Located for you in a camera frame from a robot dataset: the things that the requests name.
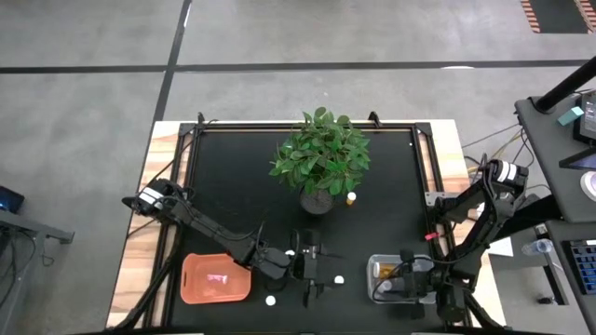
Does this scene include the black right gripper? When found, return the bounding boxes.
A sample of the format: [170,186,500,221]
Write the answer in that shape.
[391,251,437,306]

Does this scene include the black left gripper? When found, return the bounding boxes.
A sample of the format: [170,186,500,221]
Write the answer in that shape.
[291,231,345,308]

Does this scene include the clear plastic bin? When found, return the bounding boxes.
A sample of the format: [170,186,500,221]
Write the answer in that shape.
[366,253,437,305]

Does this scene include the orange plastic bin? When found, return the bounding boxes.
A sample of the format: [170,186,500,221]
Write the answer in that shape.
[180,252,253,306]

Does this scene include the black plant pot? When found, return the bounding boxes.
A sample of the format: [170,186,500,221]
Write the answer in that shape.
[298,185,336,216]

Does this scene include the white paper sheet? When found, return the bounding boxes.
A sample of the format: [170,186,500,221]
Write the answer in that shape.
[486,236,515,259]

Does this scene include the green leafy plant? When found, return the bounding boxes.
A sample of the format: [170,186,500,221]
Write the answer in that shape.
[268,106,373,196]

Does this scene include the clear water bottle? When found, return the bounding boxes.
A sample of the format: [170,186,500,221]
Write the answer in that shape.
[521,238,555,257]

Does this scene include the dark grey computer desk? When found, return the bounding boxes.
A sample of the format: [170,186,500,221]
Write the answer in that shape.
[542,218,596,335]

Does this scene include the black blue-lit keyboard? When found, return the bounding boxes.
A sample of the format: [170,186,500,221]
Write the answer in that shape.
[562,239,596,297]

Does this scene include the grey side desk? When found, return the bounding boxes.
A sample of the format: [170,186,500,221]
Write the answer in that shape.
[514,90,596,224]

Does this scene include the white tape roll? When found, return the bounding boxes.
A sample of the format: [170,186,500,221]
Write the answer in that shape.
[579,170,596,202]

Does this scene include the dark tablet screen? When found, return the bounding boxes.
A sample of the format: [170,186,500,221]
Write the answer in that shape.
[558,147,596,171]

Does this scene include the small teal box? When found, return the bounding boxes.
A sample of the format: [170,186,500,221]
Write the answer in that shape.
[557,105,586,127]

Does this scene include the black laptop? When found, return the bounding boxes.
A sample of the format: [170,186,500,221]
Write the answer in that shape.
[572,90,596,145]

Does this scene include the black round pole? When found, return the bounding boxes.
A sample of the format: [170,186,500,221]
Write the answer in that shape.
[534,55,596,114]

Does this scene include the grey metal desk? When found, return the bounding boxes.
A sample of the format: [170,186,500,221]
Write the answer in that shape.
[0,208,75,335]

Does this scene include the black mat orange-striped border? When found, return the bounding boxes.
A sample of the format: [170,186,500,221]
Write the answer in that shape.
[520,0,596,34]

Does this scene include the dark blue device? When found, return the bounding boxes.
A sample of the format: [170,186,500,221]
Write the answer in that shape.
[0,184,25,214]

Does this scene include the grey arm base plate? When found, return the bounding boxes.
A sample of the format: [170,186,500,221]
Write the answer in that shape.
[424,190,451,207]

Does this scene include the black desk support bracket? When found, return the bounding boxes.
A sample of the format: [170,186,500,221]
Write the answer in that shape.
[507,197,564,234]

